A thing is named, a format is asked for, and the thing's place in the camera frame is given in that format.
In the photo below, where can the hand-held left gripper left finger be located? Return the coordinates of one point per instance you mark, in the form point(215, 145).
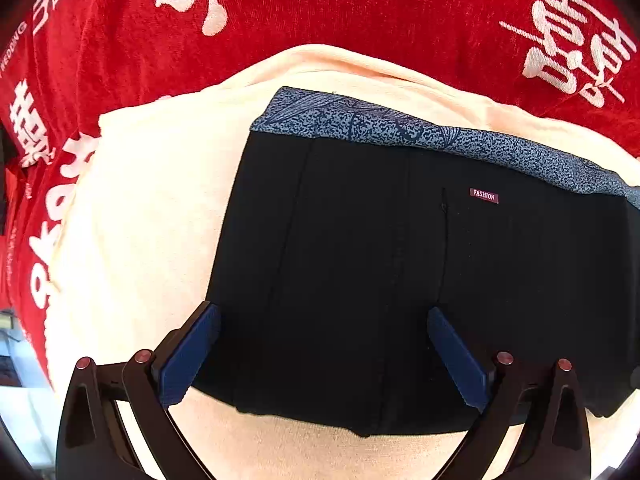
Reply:
point(190, 355)

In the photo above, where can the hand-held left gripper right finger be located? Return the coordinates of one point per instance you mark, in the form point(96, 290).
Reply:
point(457, 357)

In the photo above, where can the black pants with patterned waistband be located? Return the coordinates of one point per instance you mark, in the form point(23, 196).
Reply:
point(350, 260)

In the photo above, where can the cream towel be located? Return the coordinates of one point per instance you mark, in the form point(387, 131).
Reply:
point(150, 210)

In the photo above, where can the red printed blanket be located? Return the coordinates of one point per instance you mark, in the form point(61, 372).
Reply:
point(380, 15)

